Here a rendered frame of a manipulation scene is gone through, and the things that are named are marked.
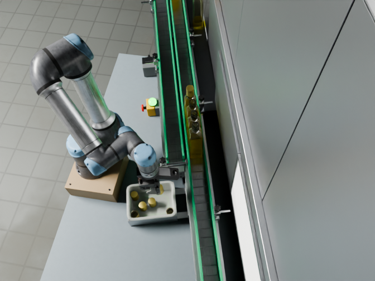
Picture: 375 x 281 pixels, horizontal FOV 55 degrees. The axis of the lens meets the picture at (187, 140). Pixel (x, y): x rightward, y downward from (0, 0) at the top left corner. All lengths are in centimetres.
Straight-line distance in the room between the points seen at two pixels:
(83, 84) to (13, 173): 161
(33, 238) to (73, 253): 96
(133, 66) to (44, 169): 111
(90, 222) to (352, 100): 148
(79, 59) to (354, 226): 111
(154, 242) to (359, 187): 131
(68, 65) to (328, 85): 101
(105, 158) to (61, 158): 155
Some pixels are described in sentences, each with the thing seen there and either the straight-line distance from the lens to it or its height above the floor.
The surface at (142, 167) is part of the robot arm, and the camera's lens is 133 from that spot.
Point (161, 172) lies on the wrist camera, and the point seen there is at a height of 109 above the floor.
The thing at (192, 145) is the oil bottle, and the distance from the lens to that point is 159.
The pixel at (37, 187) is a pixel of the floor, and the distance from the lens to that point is 284.
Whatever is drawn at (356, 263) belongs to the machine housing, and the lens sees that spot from 57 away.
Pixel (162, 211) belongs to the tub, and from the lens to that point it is 174.
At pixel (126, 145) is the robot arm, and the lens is 135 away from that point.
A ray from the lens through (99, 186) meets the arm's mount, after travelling 174.
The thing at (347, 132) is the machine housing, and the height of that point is 199.
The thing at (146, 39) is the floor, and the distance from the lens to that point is 343.
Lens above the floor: 242
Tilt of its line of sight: 61 degrees down
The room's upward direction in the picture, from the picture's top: 3 degrees counter-clockwise
